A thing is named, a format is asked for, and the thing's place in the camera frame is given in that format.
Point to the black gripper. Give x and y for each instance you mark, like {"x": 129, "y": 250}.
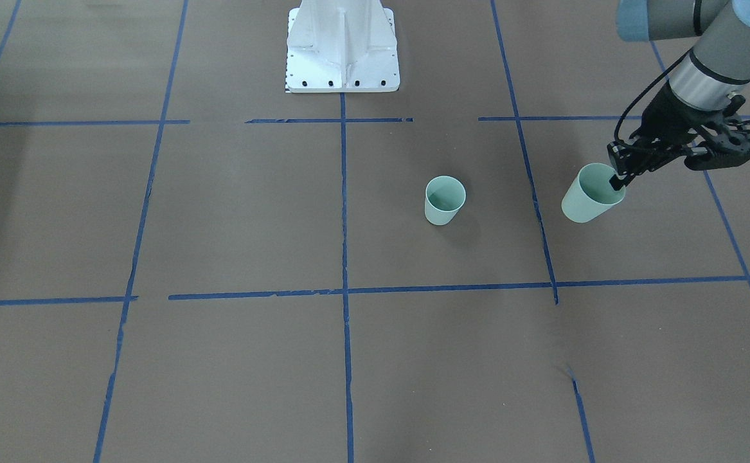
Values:
{"x": 668, "y": 118}

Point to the green plastic cup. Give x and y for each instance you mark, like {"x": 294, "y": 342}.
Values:
{"x": 591, "y": 193}
{"x": 443, "y": 198}

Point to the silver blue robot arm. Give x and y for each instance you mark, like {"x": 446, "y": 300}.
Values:
{"x": 717, "y": 65}

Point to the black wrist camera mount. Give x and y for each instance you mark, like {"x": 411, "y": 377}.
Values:
{"x": 725, "y": 137}

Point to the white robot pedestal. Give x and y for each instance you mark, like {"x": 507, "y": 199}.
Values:
{"x": 341, "y": 46}

